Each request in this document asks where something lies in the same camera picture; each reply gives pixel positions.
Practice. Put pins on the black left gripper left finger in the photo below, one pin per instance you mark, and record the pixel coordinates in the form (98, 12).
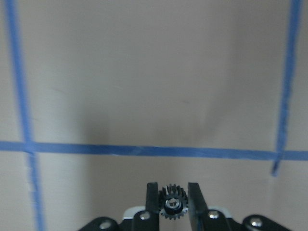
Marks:
(152, 207)

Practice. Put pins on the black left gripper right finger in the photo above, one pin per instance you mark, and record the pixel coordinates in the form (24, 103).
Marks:
(197, 207)

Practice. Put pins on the small black bearing gear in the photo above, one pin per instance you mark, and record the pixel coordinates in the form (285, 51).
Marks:
(173, 202)

